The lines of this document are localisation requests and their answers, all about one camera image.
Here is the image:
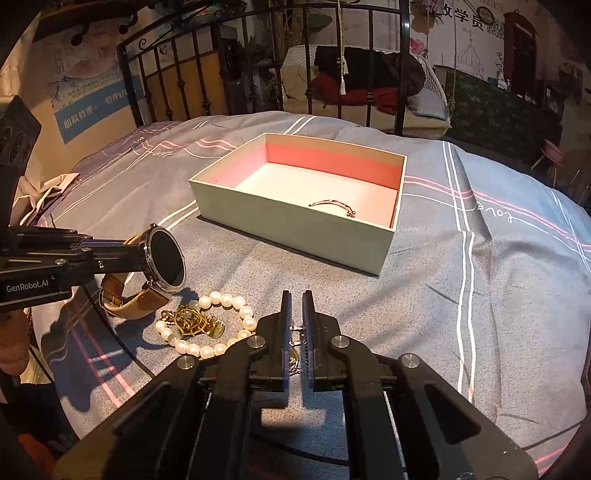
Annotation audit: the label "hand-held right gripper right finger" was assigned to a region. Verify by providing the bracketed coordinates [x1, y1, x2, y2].
[302, 290, 539, 480]

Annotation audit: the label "wristwatch with brown leather strap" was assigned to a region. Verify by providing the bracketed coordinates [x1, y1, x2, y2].
[99, 223, 186, 320]

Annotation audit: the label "thin gold chain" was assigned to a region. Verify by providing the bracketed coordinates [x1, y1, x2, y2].
[288, 323, 305, 377]

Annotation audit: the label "pink stool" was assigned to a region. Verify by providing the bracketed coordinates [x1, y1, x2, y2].
[531, 138, 566, 171]

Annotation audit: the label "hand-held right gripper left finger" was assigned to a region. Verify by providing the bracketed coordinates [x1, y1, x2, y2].
[53, 290, 294, 480]

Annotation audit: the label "white pearl bracelet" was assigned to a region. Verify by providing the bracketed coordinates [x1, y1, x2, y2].
[155, 291, 257, 360]

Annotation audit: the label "cardboard box with pink inside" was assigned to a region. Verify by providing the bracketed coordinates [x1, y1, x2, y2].
[188, 132, 408, 278]

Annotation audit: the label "hanging chair rope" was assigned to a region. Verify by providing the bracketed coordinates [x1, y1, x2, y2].
[450, 18, 462, 112]

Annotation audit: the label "white wicker hanging chair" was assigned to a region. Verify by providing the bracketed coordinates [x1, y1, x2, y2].
[281, 44, 455, 137]

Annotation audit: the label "gold ring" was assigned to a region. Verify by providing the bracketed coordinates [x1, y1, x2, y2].
[159, 305, 227, 340]

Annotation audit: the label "black clothes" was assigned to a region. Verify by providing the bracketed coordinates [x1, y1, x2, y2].
[314, 46, 426, 93]

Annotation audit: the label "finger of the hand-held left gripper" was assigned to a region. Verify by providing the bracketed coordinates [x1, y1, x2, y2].
[0, 226, 140, 262]
[0, 254, 148, 275]

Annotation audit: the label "grey-blue plaid blanket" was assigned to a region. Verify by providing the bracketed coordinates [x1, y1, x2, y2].
[28, 111, 591, 462]

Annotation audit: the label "dark green counter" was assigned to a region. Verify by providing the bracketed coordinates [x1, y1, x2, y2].
[445, 67, 564, 153]

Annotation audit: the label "blue and white wall poster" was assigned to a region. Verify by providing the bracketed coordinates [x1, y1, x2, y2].
[46, 18, 139, 146]

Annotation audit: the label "white tassel rope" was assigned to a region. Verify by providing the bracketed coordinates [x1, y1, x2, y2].
[336, 0, 349, 96]

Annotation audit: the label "light blue cushion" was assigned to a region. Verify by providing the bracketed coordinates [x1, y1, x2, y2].
[406, 85, 451, 121]

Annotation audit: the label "thin silver bangle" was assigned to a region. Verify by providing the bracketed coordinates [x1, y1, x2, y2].
[308, 198, 357, 217]

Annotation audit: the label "black metal bed frame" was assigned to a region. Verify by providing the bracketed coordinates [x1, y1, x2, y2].
[115, 0, 411, 136]

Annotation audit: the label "red cloth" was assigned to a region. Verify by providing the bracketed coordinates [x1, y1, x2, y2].
[307, 74, 402, 116]

